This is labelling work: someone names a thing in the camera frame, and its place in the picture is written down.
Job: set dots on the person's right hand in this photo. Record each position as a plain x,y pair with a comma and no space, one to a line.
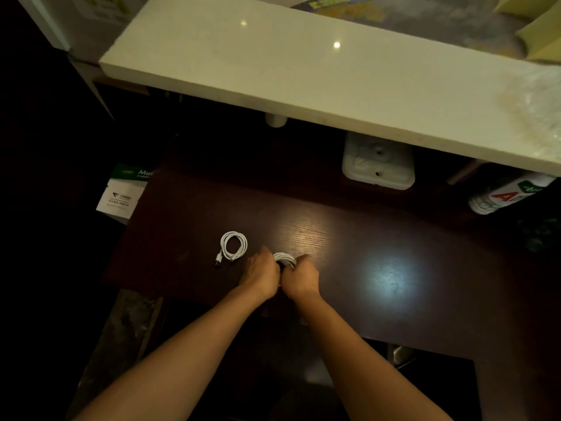
300,278

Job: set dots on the person's left hand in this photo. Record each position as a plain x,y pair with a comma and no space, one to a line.
260,276

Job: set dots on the person's right forearm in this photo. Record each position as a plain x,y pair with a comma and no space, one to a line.
368,368

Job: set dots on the person's left forearm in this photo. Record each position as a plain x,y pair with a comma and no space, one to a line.
184,363

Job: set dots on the white socket box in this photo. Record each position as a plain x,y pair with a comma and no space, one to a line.
379,166

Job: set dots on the white round ledge support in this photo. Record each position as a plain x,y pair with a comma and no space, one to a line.
276,120

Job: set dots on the white and green paper box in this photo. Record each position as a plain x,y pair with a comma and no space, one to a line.
122,197

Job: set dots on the light wooden stick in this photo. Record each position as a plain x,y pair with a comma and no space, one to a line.
464,173

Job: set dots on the cream stone counter ledge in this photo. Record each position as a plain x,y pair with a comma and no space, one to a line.
307,74

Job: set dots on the white bottle red green label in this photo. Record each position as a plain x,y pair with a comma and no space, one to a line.
504,199

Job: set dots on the teal plastic bottle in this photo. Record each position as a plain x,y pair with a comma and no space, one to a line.
541,234

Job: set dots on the clear glass tray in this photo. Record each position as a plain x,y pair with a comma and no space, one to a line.
541,109

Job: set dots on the yellow covered chair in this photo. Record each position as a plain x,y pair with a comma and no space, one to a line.
543,39
530,4

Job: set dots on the pale wall sticker green print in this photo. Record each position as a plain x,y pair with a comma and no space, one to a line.
109,6

